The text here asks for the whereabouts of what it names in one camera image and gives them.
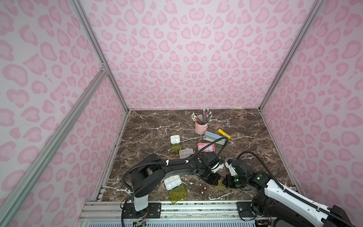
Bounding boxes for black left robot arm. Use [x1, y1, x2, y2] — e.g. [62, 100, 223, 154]
[122, 152, 222, 211]

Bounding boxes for pink red rectangular pillbox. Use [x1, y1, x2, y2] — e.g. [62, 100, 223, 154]
[197, 143, 216, 153]

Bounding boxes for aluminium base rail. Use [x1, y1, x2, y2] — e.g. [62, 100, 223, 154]
[77, 200, 273, 227]

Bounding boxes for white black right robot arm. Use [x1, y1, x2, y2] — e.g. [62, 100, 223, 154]
[222, 171, 353, 227]

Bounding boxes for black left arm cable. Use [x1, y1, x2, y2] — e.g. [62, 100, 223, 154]
[120, 136, 229, 227]

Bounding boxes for pink pencil cup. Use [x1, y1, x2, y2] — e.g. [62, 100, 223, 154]
[194, 115, 209, 135]

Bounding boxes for yellow glue stick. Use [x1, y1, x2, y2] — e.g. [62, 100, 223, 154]
[218, 129, 231, 140]

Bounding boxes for green pillbox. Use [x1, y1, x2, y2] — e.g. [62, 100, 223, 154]
[164, 175, 188, 203]
[170, 135, 182, 155]
[179, 148, 194, 159]

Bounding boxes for small dark red pillbox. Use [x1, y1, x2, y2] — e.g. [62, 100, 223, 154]
[199, 185, 208, 195]

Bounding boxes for small yellow pillbox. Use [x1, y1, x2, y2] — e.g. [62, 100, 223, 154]
[216, 180, 226, 188]

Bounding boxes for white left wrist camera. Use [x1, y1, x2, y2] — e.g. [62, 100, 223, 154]
[210, 161, 224, 173]

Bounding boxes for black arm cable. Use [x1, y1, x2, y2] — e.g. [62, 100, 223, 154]
[236, 151, 355, 227]
[120, 136, 229, 227]

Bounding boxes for pencils in cup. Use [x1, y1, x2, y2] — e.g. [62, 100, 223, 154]
[192, 108, 213, 125]

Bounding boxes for grey blue stapler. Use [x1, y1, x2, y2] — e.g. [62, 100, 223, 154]
[203, 131, 226, 145]

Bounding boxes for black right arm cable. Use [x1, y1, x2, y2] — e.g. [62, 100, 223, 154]
[236, 151, 355, 227]

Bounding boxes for green pillbox front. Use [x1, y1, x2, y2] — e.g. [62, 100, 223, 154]
[164, 175, 188, 203]

